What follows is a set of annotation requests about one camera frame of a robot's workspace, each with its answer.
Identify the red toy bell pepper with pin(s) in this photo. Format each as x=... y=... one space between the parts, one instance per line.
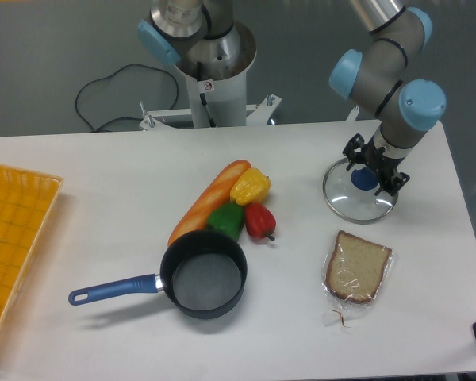
x=259 y=222

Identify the bread slice in plastic wrap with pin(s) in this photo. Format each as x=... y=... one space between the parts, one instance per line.
x=352 y=277

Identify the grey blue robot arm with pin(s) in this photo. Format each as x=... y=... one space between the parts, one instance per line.
x=371 y=79

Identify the green toy bell pepper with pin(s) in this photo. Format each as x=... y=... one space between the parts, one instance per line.
x=227 y=219

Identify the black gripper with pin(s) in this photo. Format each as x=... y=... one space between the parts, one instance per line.
x=382 y=158

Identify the yellow woven basket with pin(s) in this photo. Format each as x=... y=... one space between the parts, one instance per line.
x=26 y=200

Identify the black saucepan blue handle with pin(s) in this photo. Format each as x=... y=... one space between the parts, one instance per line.
x=203 y=273

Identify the glass lid blue knob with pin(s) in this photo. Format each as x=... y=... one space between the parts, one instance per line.
x=354 y=194

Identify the yellow toy bell pepper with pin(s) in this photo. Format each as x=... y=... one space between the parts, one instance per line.
x=252 y=186

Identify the orange toy baguette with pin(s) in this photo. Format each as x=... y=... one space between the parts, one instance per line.
x=215 y=195

